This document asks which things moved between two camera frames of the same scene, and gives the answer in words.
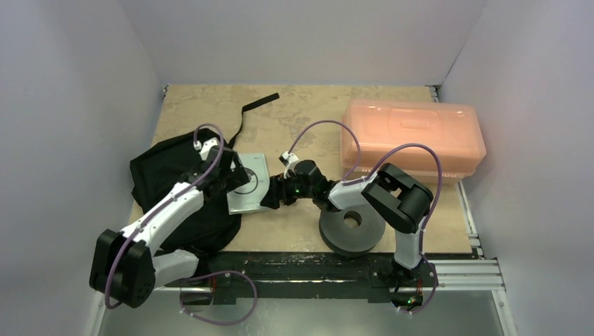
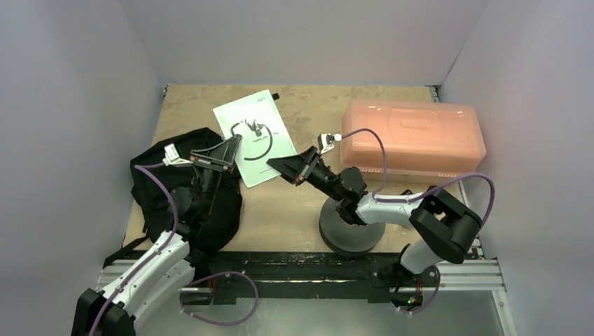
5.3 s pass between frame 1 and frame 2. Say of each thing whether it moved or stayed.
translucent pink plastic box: stayed
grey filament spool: stayed
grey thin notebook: moved
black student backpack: stayed
